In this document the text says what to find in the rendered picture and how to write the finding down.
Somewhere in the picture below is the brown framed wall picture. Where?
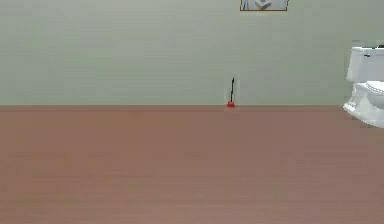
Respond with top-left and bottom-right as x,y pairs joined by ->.
239,0 -> 289,12

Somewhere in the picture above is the white toilet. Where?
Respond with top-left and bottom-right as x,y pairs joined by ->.
342,40 -> 384,129

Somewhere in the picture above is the red plunger with black handle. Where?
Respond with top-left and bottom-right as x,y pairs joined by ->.
226,77 -> 236,109

